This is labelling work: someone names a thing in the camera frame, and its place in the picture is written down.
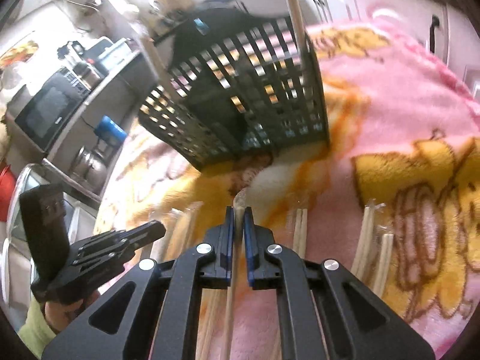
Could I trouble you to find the steel pot under shelf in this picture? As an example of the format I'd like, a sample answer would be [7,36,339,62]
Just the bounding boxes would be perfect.
[69,146,107,194]

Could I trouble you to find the black microwave oven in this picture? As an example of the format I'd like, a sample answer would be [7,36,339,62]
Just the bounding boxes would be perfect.
[13,67,90,152]

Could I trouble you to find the chopstick in basket right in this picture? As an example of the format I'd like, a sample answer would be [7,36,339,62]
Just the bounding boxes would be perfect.
[286,0,308,85]

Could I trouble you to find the chopstick in basket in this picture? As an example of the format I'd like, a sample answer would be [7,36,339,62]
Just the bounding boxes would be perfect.
[286,0,308,85]
[139,35,181,101]

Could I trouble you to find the black plastic utensil basket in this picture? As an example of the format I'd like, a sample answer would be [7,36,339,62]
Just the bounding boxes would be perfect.
[138,7,329,168]

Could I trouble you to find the chopsticks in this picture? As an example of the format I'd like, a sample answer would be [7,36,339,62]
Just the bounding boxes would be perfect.
[286,208,308,258]
[351,200,386,281]
[373,233,395,297]
[148,202,203,263]

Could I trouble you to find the person's left hand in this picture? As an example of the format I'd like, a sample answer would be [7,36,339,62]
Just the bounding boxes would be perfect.
[44,290,100,334]

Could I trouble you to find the blue canister under shelf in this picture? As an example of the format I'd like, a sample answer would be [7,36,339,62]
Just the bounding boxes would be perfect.
[94,115,127,147]

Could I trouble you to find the pink bear blanket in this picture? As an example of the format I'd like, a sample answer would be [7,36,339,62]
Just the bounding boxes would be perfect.
[95,19,479,358]

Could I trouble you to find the blue plastic storage box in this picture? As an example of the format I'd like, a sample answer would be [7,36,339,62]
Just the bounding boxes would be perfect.
[84,37,132,77]

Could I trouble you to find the chopstick in basket left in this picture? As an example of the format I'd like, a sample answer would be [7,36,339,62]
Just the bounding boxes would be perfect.
[139,35,181,101]

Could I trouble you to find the black cabinet handle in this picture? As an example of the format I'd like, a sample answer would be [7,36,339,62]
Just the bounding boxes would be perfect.
[429,15,440,54]

